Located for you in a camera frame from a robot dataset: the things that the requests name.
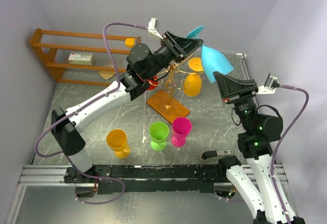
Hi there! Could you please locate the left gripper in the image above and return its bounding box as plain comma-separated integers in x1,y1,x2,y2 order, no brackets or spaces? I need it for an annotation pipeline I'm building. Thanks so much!
146,30,205,80

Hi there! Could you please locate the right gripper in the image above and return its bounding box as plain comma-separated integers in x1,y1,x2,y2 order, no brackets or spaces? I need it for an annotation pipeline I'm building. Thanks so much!
212,70,258,131

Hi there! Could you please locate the blue wine glass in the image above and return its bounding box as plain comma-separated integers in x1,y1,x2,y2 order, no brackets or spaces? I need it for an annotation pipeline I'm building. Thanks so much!
185,25,235,84

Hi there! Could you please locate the orange wine glass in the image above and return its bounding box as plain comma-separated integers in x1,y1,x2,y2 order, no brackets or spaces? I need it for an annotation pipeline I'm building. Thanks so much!
106,129,130,159
183,57,204,97

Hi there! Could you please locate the red wine glass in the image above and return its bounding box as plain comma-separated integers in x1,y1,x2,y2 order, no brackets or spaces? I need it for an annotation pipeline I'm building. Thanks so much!
147,76,158,90

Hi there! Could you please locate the pink wine glass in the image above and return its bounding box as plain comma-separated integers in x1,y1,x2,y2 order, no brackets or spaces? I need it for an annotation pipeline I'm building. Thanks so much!
171,117,192,147

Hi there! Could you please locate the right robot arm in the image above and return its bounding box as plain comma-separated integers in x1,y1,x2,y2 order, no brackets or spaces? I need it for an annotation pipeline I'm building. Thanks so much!
213,71,305,223

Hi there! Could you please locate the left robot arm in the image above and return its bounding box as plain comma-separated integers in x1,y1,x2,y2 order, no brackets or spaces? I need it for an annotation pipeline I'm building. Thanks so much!
51,31,203,183

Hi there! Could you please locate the green wine glass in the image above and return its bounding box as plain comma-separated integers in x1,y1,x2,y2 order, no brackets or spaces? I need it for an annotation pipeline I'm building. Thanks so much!
149,121,169,152

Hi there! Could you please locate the wooden shelf rack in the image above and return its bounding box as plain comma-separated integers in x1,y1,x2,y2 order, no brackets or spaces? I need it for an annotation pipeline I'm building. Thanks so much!
29,28,145,87

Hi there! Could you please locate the yellow block on shelf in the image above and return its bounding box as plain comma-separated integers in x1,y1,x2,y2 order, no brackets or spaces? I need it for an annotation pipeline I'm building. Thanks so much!
125,38,138,48

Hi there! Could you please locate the black white stapler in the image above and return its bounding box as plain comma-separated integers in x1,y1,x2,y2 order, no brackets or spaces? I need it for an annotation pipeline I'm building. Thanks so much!
200,150,233,161

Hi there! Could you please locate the white box on shelf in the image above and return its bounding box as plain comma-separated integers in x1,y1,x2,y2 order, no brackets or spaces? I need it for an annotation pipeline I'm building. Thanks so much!
68,52,94,65

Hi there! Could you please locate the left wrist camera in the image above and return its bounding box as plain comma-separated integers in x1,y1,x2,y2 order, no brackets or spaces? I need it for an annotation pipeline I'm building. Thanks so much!
148,17,162,39

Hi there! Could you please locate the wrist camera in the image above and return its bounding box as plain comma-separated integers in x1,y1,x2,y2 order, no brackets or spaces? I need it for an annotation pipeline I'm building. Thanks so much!
148,17,162,39
257,73,280,94

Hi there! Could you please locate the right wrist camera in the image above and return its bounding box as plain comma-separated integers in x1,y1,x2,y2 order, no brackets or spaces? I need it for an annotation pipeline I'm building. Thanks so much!
257,73,280,94

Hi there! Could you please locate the gold wire glass rack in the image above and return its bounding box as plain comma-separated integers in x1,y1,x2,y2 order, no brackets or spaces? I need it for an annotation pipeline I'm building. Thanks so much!
146,64,190,124

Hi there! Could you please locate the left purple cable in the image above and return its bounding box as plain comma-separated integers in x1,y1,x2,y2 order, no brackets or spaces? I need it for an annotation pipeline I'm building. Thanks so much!
34,22,150,205

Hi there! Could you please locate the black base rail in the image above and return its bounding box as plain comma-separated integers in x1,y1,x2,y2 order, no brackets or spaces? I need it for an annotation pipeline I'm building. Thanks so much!
64,164,236,197

